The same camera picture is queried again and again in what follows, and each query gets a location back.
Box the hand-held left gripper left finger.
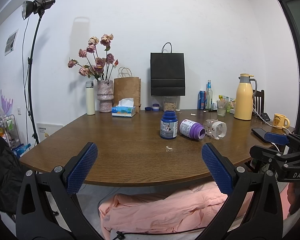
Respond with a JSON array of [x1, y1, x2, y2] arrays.
[[16, 142, 104, 240]]

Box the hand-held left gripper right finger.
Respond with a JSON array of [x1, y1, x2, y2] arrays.
[[197, 142, 283, 240]]

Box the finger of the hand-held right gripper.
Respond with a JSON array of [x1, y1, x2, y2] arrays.
[[264, 131, 300, 153], [249, 145, 300, 166]]

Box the black smartphone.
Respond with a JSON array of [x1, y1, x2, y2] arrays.
[[251, 128, 272, 143]]

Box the yellow mug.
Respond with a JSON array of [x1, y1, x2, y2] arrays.
[[273, 113, 290, 130]]

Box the dark wooden chair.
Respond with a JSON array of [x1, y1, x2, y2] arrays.
[[252, 89, 265, 117]]

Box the purple plastic bottle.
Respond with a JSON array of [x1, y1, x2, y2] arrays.
[[179, 119, 206, 139]]

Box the yellow thermos jug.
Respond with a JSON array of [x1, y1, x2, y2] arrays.
[[234, 73, 258, 120]]

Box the clear drinking glass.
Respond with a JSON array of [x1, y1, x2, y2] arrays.
[[217, 100, 227, 117]]

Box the dark blue supplement bottle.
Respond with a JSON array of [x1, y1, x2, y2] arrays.
[[160, 110, 178, 140]]

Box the pink quilted blanket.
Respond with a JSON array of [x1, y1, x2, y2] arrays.
[[98, 181, 255, 234]]

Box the white thermos bottle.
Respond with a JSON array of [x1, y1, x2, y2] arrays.
[[85, 81, 96, 116]]

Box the blue drink can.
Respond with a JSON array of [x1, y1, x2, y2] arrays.
[[197, 91, 206, 110]]

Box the blue tissue box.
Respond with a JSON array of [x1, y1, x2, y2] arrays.
[[111, 98, 136, 117]]

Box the clear glass bottle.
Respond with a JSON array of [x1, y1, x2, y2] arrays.
[[206, 80, 213, 110]]

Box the black cloth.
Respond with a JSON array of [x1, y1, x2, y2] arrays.
[[0, 136, 38, 215]]

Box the pink marbled vase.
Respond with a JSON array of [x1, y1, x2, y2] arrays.
[[97, 80, 114, 113]]

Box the clear jar of grains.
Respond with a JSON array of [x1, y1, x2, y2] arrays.
[[163, 96, 177, 111]]

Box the brown paper bag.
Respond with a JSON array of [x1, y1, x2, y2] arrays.
[[114, 67, 142, 113]]

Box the dried pink roses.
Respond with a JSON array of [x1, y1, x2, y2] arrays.
[[67, 33, 119, 82]]

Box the black paper bag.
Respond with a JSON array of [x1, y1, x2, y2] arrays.
[[150, 42, 186, 97]]

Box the black studio light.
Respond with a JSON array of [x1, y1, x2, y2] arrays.
[[22, 0, 57, 20]]

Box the white charging cable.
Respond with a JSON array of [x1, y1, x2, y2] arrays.
[[252, 107, 290, 131]]

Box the black cable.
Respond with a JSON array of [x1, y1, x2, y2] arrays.
[[110, 226, 208, 240]]

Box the wire storage rack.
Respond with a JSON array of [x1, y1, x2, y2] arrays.
[[0, 114, 23, 155]]

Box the wall poster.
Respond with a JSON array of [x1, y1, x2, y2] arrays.
[[4, 29, 19, 56]]

